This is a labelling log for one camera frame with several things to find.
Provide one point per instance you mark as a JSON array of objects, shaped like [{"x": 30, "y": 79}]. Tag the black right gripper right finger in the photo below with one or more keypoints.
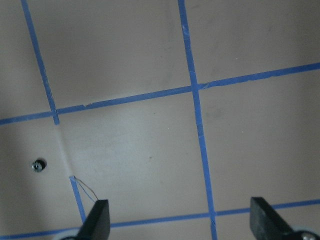
[{"x": 265, "y": 223}]

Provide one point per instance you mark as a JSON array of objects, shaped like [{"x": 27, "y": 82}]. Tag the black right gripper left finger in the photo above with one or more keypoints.
[{"x": 97, "y": 225}]

